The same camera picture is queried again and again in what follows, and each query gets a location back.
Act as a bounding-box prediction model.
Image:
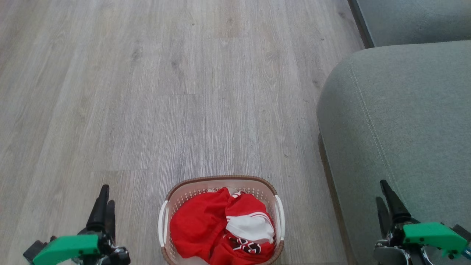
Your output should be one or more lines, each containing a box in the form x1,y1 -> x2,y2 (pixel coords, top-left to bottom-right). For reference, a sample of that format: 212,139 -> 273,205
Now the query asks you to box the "red garment with black lettering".
169,187 -> 276,265

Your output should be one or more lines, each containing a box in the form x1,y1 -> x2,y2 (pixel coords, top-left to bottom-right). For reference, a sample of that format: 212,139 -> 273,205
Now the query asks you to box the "beige plastic laundry basket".
157,175 -> 286,265

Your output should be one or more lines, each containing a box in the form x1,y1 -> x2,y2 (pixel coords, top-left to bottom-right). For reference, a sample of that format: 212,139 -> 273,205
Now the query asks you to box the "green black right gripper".
375,179 -> 468,259

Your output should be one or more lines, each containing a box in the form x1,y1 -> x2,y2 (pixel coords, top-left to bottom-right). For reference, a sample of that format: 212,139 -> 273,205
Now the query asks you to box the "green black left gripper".
23,184 -> 131,265

